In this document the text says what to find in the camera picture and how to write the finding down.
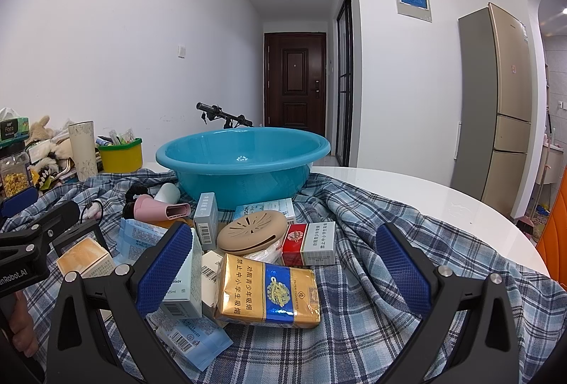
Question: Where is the gold cigarette carton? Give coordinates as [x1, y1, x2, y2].
[213, 253, 322, 329]

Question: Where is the white plastic bag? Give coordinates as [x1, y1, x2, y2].
[241, 240, 288, 265]

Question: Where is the white and black plush toy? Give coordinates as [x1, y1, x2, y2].
[31, 138, 74, 190]

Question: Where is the clear snack jar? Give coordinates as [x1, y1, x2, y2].
[0, 147, 35, 199]

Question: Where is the person's left hand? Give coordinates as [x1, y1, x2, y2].
[8, 290, 41, 360]

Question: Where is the beige round case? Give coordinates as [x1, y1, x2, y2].
[217, 210, 288, 256]

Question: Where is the green tissue box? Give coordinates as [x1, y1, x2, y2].
[0, 107, 31, 146]

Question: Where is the orange chair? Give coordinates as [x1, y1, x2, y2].
[534, 207, 567, 292]

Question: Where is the black cable with white plug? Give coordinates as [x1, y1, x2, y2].
[84, 200, 105, 221]

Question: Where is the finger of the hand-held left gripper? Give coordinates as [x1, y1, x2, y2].
[24, 200, 118, 266]
[0, 187, 40, 220]

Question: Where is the gold refrigerator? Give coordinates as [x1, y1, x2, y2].
[451, 2, 532, 220]

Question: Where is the bundle of small sachets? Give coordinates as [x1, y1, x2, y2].
[107, 129, 136, 145]

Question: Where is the blue-grey box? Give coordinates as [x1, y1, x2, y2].
[193, 192, 219, 252]

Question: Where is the beige plush toy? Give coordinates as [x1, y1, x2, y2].
[27, 116, 56, 142]

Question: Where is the flat light blue box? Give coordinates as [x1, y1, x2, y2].
[233, 198, 297, 223]

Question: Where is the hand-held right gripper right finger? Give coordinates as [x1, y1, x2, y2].
[374, 222, 521, 384]

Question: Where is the tall pale green box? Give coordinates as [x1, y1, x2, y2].
[158, 227, 204, 320]

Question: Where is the dark brown entrance door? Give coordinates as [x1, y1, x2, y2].
[264, 32, 327, 137]

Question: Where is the black framed glass sliding door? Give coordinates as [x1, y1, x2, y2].
[334, 0, 355, 167]

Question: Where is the black bicycle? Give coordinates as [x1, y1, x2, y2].
[196, 102, 254, 130]

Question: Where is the white cylindrical bottle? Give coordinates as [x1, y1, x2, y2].
[153, 182, 181, 205]

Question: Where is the white barcode box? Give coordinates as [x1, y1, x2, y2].
[201, 250, 224, 309]

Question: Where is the orange and white box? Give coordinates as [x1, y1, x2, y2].
[56, 239, 117, 279]

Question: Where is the blue tissue packet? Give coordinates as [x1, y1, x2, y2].
[148, 311, 234, 372]
[119, 217, 171, 267]

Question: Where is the blue plaid cloth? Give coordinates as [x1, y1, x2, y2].
[27, 169, 565, 384]

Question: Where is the yellow plastic container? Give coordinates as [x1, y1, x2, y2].
[97, 138, 143, 173]

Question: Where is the blue plastic basin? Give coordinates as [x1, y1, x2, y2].
[155, 127, 331, 211]

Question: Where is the cream patterned tumbler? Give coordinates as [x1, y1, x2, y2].
[68, 121, 99, 182]

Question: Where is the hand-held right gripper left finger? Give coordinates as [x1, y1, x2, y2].
[44, 221, 196, 384]

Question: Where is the red and white cigarette pack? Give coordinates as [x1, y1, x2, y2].
[282, 221, 337, 266]

